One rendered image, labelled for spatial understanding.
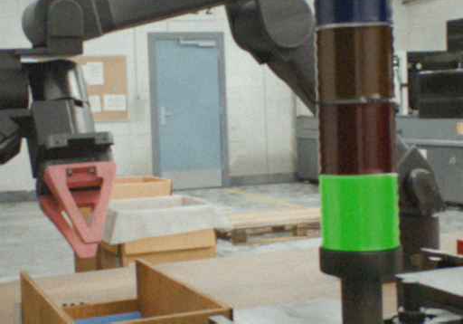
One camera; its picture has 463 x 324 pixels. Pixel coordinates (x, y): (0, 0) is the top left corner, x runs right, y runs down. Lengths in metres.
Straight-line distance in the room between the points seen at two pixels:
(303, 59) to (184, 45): 10.86
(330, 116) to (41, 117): 0.48
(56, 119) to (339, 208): 0.48
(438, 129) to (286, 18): 8.08
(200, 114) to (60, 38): 11.00
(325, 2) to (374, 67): 0.04
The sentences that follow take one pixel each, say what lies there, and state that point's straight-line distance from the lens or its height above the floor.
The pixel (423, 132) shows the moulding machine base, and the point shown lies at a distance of 9.25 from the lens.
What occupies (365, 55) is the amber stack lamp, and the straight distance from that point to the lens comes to 0.39.
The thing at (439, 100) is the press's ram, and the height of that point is 1.12.
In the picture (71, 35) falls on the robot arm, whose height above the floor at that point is 1.20.
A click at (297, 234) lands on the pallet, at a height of 0.04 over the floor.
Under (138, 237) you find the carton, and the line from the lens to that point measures 4.08.
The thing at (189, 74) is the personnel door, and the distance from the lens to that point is 11.82.
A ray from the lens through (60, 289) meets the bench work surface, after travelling 1.10.
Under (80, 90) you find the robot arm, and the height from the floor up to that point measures 1.14.
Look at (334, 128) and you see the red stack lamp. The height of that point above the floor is 1.11.
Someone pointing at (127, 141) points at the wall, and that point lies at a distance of 11.61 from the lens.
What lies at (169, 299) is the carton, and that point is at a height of 0.95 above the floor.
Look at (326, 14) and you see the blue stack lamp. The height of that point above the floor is 1.16.
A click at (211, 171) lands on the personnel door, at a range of 11.91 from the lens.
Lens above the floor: 1.12
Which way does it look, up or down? 3 degrees down
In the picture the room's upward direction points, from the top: 2 degrees counter-clockwise
